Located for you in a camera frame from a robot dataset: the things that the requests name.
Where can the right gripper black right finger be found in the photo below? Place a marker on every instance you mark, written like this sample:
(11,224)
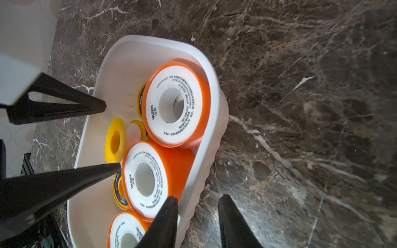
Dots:
(234,230)

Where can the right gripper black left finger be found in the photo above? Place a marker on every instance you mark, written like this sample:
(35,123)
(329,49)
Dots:
(163,230)

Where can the orange white tape roll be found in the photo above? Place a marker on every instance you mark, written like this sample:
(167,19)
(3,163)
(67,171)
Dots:
(126,230)
(151,173)
(176,106)

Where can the yellow black label tape roll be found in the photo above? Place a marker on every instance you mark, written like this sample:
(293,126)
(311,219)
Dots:
(140,100)
(142,129)
(118,191)

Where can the white plastic storage box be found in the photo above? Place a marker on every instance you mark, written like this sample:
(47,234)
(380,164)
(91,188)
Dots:
(128,64)

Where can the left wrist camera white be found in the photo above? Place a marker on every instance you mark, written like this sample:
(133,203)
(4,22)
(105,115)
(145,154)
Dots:
(16,78)

